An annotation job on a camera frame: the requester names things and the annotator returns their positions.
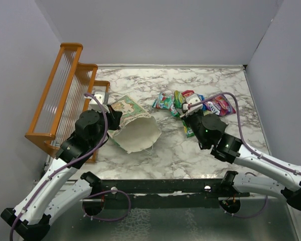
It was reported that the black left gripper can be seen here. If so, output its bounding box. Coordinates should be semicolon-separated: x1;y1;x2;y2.
90;104;122;148

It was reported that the green spring tea packet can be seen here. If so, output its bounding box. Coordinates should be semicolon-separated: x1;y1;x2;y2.
182;121;195;138

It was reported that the blue snack packet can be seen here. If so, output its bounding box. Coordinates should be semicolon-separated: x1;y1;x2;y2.
197;94;207;111

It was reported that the green illustrated paper bag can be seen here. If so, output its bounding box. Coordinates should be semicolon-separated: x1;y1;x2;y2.
108;95;162;154

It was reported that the red snack packet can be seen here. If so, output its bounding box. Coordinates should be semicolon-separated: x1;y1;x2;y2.
182;90;194;98

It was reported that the purple snack packet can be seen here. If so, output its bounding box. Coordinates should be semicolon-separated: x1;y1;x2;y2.
204;94;236;116

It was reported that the teal barley mint packet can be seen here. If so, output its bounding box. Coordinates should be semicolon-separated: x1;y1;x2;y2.
152;92;181;117

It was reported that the green mango apple tea packet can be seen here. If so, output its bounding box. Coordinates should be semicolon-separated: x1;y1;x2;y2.
173;90;185;109

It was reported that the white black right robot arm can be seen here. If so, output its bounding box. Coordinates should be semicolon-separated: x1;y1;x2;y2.
182;113;301;211

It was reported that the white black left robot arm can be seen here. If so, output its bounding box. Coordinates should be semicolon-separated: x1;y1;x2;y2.
1;105;122;240

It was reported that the wooden acrylic display rack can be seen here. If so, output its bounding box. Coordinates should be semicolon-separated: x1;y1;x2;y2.
25;43;110;158

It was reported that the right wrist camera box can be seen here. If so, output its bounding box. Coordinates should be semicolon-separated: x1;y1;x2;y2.
181;93;203;118

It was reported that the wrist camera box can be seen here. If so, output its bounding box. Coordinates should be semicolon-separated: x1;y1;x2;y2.
181;93;203;118
85;90;110;113

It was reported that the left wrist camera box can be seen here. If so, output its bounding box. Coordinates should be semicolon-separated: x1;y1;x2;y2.
85;90;110;113

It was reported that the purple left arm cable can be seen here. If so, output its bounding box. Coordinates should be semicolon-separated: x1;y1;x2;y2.
9;92;131;241

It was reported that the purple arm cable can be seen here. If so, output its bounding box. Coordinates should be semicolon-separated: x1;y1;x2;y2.
188;92;301;218
9;92;131;241

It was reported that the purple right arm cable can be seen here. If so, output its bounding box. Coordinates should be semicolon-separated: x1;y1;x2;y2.
188;92;301;218

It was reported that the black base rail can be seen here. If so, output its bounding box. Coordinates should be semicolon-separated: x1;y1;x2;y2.
82;179;249;215

